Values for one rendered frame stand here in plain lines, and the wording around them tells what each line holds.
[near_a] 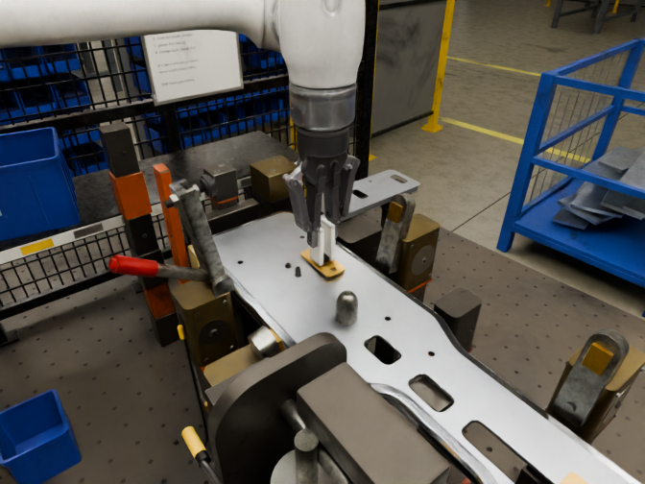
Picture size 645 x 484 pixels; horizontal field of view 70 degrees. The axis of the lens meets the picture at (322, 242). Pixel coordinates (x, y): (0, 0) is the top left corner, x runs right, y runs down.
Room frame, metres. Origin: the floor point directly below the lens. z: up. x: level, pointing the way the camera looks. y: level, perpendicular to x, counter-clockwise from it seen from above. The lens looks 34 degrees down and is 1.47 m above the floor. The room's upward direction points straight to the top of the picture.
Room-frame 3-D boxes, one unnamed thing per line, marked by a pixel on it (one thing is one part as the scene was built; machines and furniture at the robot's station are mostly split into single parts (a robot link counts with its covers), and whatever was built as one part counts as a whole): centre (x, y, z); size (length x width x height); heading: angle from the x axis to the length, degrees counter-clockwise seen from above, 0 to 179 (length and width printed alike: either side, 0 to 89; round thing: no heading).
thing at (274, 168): (0.89, 0.10, 0.88); 0.08 x 0.08 x 0.36; 37
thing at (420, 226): (0.68, -0.17, 0.87); 0.12 x 0.07 x 0.35; 127
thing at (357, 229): (0.78, -0.08, 0.84); 0.12 x 0.07 x 0.28; 127
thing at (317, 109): (0.63, 0.00, 1.28); 0.09 x 0.09 x 0.06
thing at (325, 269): (0.63, 0.00, 1.01); 0.08 x 0.04 x 0.01; 37
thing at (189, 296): (0.49, 0.18, 0.87); 0.10 x 0.07 x 0.35; 127
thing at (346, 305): (0.50, -0.04, 1.02); 0.03 x 0.03 x 0.07
